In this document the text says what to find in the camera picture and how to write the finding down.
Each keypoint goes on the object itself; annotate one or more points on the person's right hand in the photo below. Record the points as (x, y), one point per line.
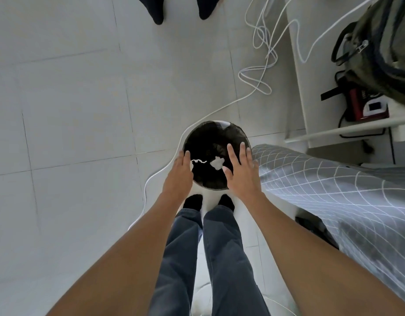
(243, 177)

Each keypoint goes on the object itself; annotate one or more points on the person's left hand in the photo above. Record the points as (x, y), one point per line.
(177, 184)

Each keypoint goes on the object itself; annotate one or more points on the person's left forearm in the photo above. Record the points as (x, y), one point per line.
(123, 266)

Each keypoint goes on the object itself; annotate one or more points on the person's right forearm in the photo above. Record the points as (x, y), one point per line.
(314, 266)

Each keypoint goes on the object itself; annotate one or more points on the grey checked tablecloth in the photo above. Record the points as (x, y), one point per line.
(354, 200)

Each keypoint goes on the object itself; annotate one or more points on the black sock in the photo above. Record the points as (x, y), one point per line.
(193, 202)
(226, 202)

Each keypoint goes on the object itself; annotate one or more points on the black lined trash bin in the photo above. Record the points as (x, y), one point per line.
(209, 138)

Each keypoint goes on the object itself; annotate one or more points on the blue grey jeans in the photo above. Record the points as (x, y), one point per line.
(222, 259)

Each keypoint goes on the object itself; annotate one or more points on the white shelf rack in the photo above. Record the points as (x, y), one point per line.
(317, 95)

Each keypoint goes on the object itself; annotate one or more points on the red and white device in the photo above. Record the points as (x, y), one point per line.
(355, 105)

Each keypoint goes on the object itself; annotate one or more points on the olive green backpack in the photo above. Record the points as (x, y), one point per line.
(380, 55)

